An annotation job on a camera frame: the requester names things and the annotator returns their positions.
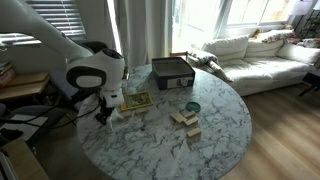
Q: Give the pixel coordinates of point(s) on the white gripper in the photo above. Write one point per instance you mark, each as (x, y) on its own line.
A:
(114, 98)

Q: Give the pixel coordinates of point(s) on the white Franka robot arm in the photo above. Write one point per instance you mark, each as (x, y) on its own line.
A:
(36, 25)

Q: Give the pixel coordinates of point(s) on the dark blue cardboard box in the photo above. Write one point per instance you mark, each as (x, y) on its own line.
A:
(173, 71)

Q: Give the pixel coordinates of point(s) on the brown cardboard box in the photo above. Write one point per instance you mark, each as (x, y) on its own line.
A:
(23, 161)

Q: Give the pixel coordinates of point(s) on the light wooden block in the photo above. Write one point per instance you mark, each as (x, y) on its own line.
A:
(128, 113)
(193, 132)
(178, 117)
(188, 113)
(191, 121)
(142, 110)

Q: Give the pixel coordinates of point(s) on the green yellow book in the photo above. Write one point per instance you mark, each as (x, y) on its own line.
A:
(140, 100)

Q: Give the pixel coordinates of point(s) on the dark brown jar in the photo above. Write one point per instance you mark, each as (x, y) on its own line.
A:
(125, 73)

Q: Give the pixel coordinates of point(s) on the grey armchair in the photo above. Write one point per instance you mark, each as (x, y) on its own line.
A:
(50, 113)

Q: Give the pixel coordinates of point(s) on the blue grey bench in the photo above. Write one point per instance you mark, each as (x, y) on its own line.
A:
(60, 83)

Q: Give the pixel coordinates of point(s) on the black office chair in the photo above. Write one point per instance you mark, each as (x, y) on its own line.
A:
(95, 45)

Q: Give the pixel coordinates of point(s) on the wooden desk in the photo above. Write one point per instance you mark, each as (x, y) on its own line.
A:
(25, 86)

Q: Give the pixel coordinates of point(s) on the white paper sheet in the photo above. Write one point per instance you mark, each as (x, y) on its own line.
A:
(20, 126)

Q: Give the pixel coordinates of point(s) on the green round lid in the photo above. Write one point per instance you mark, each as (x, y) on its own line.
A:
(193, 106)

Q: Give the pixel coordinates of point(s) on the grey curtain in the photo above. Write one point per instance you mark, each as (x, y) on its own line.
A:
(143, 30)

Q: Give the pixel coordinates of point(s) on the wooden stool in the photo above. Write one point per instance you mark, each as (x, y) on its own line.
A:
(178, 54)

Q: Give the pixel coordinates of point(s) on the white window blinds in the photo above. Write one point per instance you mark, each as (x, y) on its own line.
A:
(63, 16)

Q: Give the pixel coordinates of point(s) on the stack of books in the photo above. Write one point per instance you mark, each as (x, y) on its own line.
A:
(6, 71)

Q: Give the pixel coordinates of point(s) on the white crumpled blanket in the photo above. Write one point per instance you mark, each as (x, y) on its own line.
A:
(205, 58)

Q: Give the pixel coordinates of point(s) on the large white back cushion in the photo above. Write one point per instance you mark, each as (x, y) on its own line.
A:
(228, 48)

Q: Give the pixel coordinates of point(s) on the white sofa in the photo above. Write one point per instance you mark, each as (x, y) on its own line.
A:
(266, 73)

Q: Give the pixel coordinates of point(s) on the patterned pillow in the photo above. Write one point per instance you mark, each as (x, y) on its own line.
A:
(275, 35)

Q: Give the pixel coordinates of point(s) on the dark side table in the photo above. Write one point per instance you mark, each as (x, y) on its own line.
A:
(311, 80)

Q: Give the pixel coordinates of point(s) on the white lamp shade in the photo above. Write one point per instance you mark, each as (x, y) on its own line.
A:
(300, 7)

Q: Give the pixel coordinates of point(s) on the dark plant shelf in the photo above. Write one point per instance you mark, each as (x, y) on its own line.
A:
(310, 26)

